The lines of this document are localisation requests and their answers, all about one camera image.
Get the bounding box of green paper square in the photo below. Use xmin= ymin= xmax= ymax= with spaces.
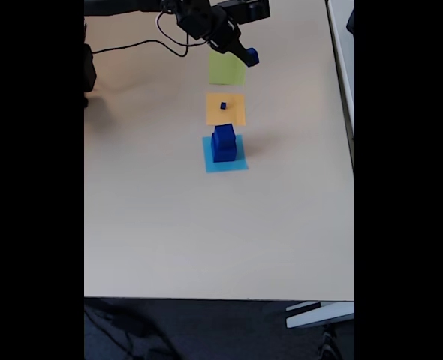
xmin=209 ymin=49 xmax=246 ymax=86

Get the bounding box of orange paper square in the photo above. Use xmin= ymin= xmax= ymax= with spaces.
xmin=205 ymin=92 xmax=246 ymax=127

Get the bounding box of light blue paper square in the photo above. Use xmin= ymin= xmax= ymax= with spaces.
xmin=201 ymin=134 xmax=249 ymax=174

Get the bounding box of medium blue cube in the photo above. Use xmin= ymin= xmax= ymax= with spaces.
xmin=213 ymin=124 xmax=235 ymax=146

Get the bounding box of white side table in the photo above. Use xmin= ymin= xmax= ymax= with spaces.
xmin=325 ymin=0 xmax=355 ymax=173

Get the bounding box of largest blue cube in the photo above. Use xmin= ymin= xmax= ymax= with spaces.
xmin=212 ymin=144 xmax=239 ymax=164

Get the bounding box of white table foot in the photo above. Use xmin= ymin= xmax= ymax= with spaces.
xmin=285 ymin=300 xmax=355 ymax=329

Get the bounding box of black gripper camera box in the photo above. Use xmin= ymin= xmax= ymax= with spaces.
xmin=217 ymin=0 xmax=271 ymax=23

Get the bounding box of black camera cable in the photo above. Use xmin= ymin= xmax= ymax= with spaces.
xmin=92 ymin=9 xmax=207 ymax=58

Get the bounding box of black floor cable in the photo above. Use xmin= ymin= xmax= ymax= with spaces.
xmin=84 ymin=301 xmax=177 ymax=360

